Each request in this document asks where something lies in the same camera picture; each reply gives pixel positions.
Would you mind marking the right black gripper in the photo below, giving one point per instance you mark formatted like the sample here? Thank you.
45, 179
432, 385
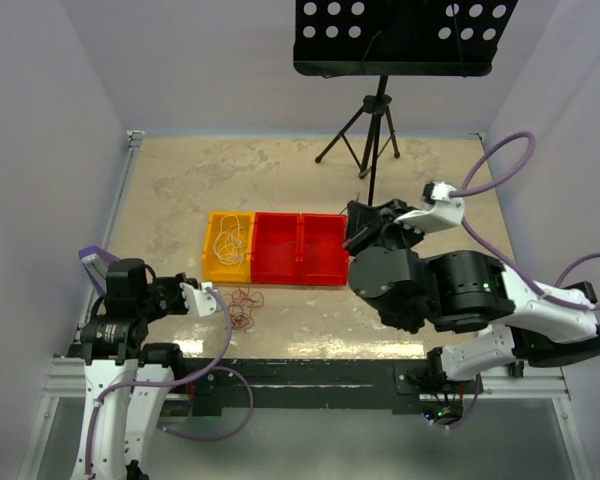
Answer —
364, 219

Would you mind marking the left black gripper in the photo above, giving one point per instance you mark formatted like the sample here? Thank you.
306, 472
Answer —
174, 281

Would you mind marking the yellow plastic bin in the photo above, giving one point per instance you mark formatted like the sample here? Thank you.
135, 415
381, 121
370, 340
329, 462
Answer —
227, 250

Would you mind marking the red double compartment bin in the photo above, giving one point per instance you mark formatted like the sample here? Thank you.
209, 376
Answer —
299, 249

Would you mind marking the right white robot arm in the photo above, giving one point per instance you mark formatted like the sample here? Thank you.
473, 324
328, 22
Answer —
463, 291

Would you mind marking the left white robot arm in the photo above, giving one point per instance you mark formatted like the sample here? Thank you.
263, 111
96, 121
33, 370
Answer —
125, 378

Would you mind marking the purple holder block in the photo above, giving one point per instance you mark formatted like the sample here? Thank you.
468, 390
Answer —
96, 261

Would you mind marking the black music stand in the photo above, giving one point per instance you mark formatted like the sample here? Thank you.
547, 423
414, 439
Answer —
384, 39

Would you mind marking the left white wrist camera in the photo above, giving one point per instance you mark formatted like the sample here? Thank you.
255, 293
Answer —
201, 300

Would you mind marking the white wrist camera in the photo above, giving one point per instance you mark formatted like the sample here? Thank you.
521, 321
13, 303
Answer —
440, 210
201, 300

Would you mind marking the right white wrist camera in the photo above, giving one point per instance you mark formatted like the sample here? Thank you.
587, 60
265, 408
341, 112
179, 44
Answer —
440, 210

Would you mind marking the aluminium front rail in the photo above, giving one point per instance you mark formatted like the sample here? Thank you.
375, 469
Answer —
65, 378

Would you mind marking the aluminium rail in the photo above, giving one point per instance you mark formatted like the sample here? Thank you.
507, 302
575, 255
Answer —
135, 139
65, 378

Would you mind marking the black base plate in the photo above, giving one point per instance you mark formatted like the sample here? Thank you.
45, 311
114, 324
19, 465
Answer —
400, 386

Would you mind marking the aluminium left rail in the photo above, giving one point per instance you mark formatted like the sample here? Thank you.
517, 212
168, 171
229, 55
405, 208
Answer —
135, 139

